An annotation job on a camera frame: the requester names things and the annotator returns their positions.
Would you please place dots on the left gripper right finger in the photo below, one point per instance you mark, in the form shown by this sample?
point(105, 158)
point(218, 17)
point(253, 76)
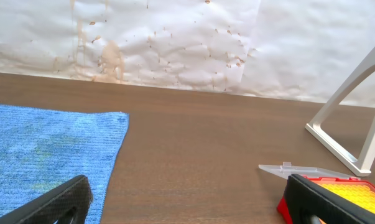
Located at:
point(317, 202)

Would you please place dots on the blue cloth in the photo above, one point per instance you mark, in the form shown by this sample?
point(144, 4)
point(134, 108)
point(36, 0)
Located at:
point(50, 146)

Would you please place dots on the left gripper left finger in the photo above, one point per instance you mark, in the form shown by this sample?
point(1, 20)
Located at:
point(56, 202)

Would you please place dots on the red and yellow tip box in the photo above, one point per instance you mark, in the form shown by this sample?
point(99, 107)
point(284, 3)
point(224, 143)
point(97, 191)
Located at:
point(362, 193)

